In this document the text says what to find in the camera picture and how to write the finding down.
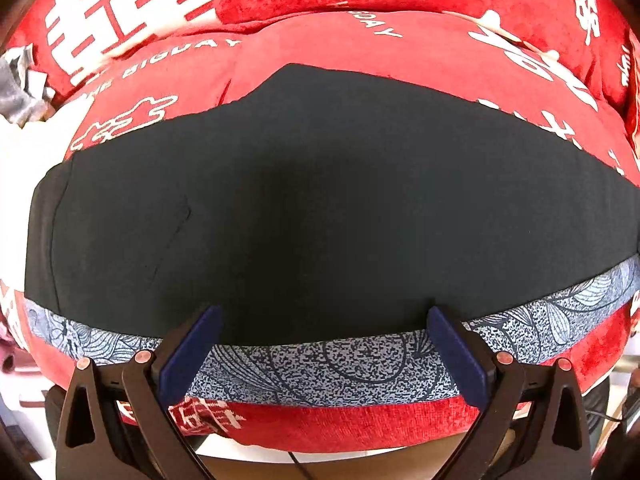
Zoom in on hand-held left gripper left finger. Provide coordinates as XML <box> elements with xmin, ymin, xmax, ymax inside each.
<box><xmin>56</xmin><ymin>304</ymin><xmax>224</xmax><ymax>480</ymax></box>

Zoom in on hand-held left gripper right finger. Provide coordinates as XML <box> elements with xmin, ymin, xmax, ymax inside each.
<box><xmin>426</xmin><ymin>305</ymin><xmax>593</xmax><ymax>480</ymax></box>

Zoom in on black pants with patterned waistband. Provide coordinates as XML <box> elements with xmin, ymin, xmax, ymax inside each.
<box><xmin>24</xmin><ymin>62</ymin><xmax>640</xmax><ymax>408</ymax></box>

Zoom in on pink plastic stool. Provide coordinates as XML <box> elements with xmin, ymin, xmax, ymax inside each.
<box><xmin>0</xmin><ymin>320</ymin><xmax>32</xmax><ymax>377</ymax></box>

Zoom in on cream cloth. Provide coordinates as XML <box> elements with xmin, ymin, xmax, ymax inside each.
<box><xmin>0</xmin><ymin>95</ymin><xmax>96</xmax><ymax>281</ymax></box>

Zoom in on grey fleece cloth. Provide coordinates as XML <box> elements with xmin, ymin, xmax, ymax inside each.
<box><xmin>0</xmin><ymin>45</ymin><xmax>56</xmax><ymax>126</ymax></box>

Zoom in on red blanket with white characters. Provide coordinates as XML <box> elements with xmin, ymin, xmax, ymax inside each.
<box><xmin>0</xmin><ymin>10</ymin><xmax>640</xmax><ymax>454</ymax></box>

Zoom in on red back cushion large white print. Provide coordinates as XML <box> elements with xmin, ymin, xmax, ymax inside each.
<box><xmin>7</xmin><ymin>0</ymin><xmax>223</xmax><ymax>103</ymax></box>

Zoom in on black cable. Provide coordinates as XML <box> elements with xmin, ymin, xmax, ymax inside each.
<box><xmin>287</xmin><ymin>452</ymin><xmax>312</xmax><ymax>480</ymax></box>

